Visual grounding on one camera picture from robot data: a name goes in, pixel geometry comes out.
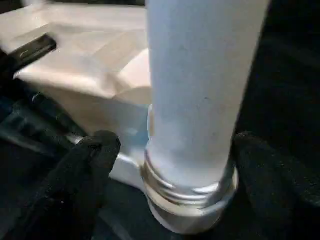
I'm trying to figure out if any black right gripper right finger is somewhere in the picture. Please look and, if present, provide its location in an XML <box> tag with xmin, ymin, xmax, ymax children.
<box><xmin>231</xmin><ymin>131</ymin><xmax>320</xmax><ymax>240</ymax></box>

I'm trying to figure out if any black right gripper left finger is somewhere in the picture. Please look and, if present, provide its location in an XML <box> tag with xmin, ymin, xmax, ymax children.
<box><xmin>13</xmin><ymin>129</ymin><xmax>123</xmax><ymax>240</ymax></box>

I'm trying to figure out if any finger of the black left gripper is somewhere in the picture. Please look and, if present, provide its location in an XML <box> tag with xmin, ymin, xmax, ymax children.
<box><xmin>11</xmin><ymin>34</ymin><xmax>58</xmax><ymax>70</ymax></box>
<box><xmin>0</xmin><ymin>87</ymin><xmax>86</xmax><ymax>157</ymax></box>

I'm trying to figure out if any white plastic table leg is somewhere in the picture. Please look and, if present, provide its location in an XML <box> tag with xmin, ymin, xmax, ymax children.
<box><xmin>139</xmin><ymin>0</ymin><xmax>273</xmax><ymax>210</ymax></box>

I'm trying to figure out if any black work mat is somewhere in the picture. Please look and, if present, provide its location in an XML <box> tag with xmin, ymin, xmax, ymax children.
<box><xmin>0</xmin><ymin>0</ymin><xmax>320</xmax><ymax>240</ymax></box>

